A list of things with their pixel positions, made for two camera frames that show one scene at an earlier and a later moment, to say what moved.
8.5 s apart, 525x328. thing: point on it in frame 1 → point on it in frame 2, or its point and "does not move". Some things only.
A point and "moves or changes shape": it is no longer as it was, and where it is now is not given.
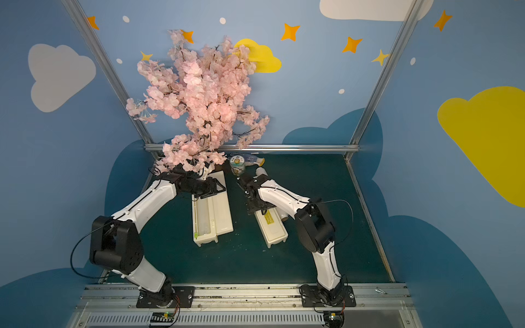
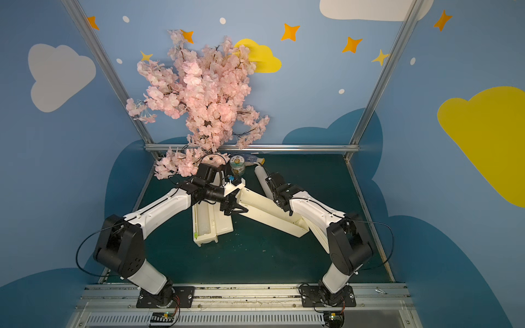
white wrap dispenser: x=272 y=227 moves or changes shape
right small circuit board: x=333 y=318 does not move
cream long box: x=221 y=212 does not move
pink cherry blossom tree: x=212 y=85 does not move
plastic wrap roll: x=202 y=215 does not move
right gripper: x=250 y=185 → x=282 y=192
